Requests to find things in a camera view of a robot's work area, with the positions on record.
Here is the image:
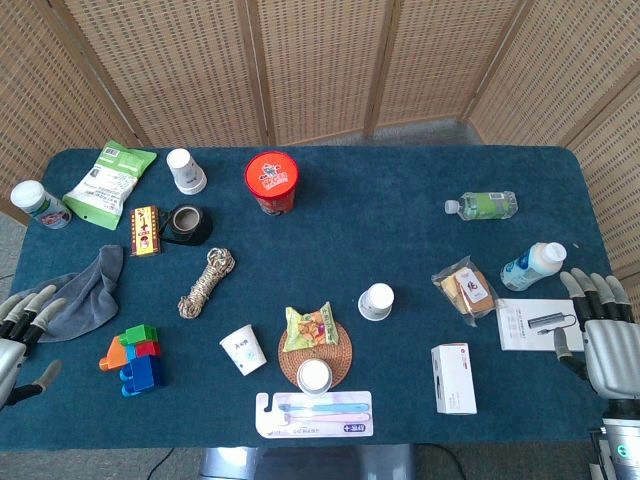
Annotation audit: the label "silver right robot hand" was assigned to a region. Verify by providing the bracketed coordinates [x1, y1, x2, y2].
[553, 268, 640, 401]

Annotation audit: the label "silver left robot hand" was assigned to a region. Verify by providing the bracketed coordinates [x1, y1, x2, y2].
[0, 284, 67, 409]

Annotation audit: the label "paper cup green fern print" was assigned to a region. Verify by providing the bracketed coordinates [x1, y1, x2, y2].
[218, 323, 267, 377]

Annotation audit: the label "paper cup green flower print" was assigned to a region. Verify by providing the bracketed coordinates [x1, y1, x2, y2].
[357, 282, 395, 322]

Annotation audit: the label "paper cup blue flower print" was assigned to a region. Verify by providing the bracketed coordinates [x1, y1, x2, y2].
[296, 358, 333, 396]

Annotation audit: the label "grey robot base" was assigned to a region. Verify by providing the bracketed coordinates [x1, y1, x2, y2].
[198, 444, 416, 480]

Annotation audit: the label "paper cups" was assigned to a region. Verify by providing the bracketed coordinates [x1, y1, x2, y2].
[165, 148, 208, 196]

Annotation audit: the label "white usb hub box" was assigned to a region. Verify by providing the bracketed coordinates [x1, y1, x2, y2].
[495, 298, 587, 353]

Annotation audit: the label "grey cloth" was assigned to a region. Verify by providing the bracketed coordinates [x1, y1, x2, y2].
[9, 244, 125, 344]

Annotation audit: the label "white milk bottle blue label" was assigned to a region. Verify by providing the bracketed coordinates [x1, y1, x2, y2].
[500, 241, 568, 293]

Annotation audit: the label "colourful toy building blocks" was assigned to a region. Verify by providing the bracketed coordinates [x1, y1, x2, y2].
[98, 324, 167, 399]

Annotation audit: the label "white jar green label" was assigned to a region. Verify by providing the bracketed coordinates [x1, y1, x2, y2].
[10, 179, 73, 231]

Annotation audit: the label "packaged bread slices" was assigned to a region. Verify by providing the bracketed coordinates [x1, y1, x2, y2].
[431, 255, 500, 328]

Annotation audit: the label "white cardboard box red logo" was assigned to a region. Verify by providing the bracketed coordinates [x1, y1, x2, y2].
[430, 342, 478, 416]

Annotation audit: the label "yellow red small box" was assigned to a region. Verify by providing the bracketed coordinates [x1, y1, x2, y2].
[129, 205, 165, 258]

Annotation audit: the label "clear bottle green label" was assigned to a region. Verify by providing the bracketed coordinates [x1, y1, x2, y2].
[444, 190, 519, 222]

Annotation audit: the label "green white snack bag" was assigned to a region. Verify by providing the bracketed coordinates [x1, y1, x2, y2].
[62, 140, 158, 232]

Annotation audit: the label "black tape roll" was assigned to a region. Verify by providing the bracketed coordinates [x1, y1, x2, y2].
[158, 203, 214, 247]

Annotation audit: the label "round woven coaster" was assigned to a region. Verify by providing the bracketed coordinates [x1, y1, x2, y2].
[277, 319, 354, 392]

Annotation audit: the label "pink toothbrush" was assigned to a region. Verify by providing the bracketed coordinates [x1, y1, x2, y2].
[282, 412, 372, 423]

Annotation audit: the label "blue toothbrush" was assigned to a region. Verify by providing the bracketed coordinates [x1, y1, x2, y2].
[276, 402, 370, 414]

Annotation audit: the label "green chips packet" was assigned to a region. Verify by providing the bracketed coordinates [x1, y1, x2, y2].
[282, 300, 337, 354]

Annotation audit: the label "toothbrush blister pack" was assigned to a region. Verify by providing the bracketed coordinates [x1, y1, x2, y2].
[255, 390, 375, 440]

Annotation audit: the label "red instant noodle tub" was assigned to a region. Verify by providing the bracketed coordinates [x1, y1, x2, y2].
[243, 151, 300, 217]

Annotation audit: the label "woven bamboo folding screen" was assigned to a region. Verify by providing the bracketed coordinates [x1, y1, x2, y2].
[0, 0, 640, 281]

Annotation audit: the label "black floor cable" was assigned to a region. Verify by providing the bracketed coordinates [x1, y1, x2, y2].
[147, 446, 176, 480]
[417, 443, 467, 480]

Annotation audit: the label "braided rope bundle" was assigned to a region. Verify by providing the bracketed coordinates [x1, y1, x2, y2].
[177, 247, 236, 320]

